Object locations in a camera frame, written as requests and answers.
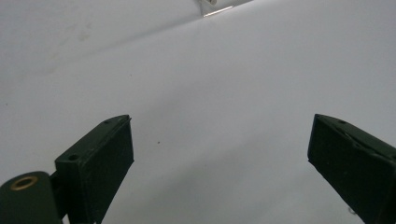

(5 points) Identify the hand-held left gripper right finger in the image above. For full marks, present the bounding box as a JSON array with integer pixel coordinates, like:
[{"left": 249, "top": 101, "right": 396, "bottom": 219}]
[{"left": 306, "top": 113, "right": 396, "bottom": 224}]

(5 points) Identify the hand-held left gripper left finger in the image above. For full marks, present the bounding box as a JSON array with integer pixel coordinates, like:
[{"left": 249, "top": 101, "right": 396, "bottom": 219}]
[{"left": 54, "top": 114, "right": 135, "bottom": 224}]

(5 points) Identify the clear acrylic plate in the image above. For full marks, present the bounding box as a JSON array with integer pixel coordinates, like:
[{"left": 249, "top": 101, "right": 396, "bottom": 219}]
[{"left": 0, "top": 0, "right": 396, "bottom": 224}]

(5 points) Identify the pale grey table cover sheet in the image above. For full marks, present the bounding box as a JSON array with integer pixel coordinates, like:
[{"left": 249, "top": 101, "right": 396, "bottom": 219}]
[{"left": 0, "top": 0, "right": 254, "bottom": 86}]

